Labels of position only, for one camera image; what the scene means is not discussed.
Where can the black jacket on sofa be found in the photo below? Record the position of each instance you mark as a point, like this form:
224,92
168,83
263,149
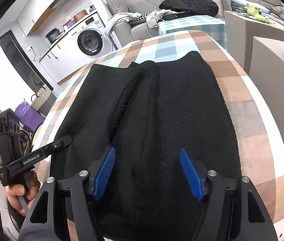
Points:
195,7

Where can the black knit sweater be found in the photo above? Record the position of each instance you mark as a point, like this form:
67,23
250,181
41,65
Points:
148,112

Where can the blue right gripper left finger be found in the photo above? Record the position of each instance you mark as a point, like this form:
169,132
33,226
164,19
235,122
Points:
102,176

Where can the black pot on counter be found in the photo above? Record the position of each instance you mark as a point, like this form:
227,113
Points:
52,35

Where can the checkered plaid table cloth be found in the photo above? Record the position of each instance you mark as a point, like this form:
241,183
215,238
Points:
261,149

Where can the yellow-green cloth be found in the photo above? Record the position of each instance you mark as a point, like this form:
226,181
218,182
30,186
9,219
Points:
255,12

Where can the white front-load washing machine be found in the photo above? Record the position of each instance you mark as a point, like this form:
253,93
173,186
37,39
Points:
88,39

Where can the white grey clothes pile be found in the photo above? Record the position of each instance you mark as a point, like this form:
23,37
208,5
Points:
152,18

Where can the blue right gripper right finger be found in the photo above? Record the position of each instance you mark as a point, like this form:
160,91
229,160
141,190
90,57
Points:
192,177

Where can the woven grey laundry basket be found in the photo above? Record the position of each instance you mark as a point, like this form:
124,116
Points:
43,99

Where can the purple bag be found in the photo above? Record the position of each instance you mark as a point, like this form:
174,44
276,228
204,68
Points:
29,117

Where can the left hand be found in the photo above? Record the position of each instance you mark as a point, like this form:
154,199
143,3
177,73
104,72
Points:
13,192

